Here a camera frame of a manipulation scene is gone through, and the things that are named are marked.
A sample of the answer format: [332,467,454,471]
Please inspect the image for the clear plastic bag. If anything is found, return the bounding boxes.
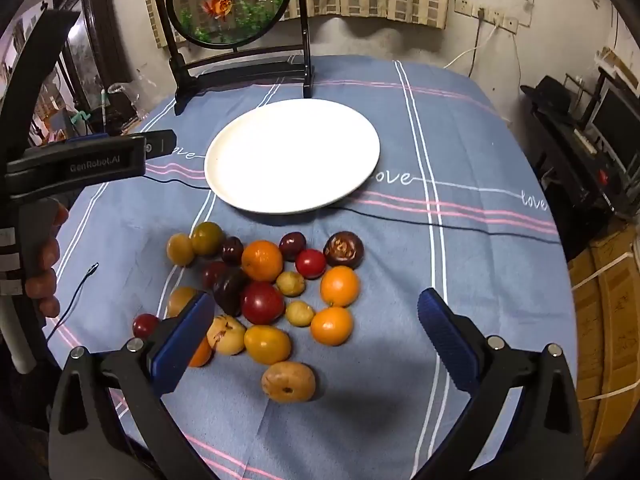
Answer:
[102,77,146,116]

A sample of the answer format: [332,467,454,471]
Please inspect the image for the round goldfish screen black stand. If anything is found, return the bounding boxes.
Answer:
[147,0,317,116]

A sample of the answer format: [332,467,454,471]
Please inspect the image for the small cardboard box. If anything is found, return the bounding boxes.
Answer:
[595,47,640,96]

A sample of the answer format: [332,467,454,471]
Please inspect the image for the small orange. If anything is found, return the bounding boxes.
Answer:
[310,306,354,347]
[187,335,214,368]
[320,265,361,308]

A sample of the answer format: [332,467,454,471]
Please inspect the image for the small dark plum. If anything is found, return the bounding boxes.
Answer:
[220,236,245,266]

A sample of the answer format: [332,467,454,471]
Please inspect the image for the white wall cable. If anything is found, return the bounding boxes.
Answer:
[442,22,501,70]

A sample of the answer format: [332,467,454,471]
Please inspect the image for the small yellow plum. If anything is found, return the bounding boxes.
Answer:
[285,300,316,328]
[276,271,307,298]

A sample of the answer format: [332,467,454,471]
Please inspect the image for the thin black plug lead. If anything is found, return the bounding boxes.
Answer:
[47,262,99,333]

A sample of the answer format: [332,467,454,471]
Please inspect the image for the dark purple plum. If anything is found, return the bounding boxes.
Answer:
[213,269,249,317]

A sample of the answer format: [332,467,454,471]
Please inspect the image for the black hat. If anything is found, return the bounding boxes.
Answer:
[520,76,573,116]

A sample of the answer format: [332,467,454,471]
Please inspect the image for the black computer monitor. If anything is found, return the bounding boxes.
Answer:
[587,75,640,171]

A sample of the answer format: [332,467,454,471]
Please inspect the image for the large tan passion fruit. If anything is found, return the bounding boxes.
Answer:
[261,361,317,404]

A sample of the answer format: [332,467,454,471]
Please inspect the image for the blue striped tablecloth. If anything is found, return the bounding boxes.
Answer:
[42,55,578,480]

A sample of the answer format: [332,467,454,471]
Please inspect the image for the green yellow tomato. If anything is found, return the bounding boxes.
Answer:
[190,221,225,256]

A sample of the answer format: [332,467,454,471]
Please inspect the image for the strapped cardboard boxes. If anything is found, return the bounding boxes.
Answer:
[567,220,640,461]

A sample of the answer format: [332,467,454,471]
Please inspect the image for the long black cable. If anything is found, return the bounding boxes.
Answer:
[144,176,562,245]

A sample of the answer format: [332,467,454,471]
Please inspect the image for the small red tomato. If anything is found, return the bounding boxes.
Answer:
[132,313,161,339]

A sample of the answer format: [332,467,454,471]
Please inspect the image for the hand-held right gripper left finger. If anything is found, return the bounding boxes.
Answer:
[48,290,217,480]

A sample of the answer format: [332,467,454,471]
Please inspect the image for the tan brown-marked passion fruit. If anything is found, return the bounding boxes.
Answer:
[206,314,247,356]

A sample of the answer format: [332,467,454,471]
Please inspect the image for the dark brown mangosteen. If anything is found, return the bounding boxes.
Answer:
[323,231,365,270]

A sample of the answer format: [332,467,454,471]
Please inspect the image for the yellow orange tomato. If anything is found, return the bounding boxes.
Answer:
[244,325,292,365]

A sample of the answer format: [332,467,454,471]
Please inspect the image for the dark red plum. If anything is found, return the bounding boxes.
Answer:
[278,231,307,262]
[201,260,231,291]

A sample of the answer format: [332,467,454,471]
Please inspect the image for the person's left hand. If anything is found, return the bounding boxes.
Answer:
[25,204,69,318]

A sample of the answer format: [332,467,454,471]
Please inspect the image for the dark wooden cabinet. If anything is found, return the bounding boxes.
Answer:
[52,0,151,126]

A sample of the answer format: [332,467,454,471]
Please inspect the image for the white round plate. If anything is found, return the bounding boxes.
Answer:
[204,99,382,214]

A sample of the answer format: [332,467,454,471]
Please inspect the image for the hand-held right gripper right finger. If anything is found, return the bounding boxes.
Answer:
[417,287,586,480]

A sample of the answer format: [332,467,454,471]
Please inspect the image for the black curved band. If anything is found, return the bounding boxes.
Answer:
[0,9,82,171]

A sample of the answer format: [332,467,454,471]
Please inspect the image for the large red plum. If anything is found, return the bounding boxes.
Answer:
[240,281,286,325]

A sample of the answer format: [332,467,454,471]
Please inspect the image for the large orange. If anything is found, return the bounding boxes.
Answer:
[241,240,285,283]

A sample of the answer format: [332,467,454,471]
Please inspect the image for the black metal shelf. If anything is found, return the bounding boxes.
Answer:
[520,72,640,221]

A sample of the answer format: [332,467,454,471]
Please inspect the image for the yellow green plum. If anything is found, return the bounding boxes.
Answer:
[166,232,196,267]

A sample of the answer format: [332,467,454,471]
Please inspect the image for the white wall sockets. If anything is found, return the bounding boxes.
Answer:
[454,0,518,33]

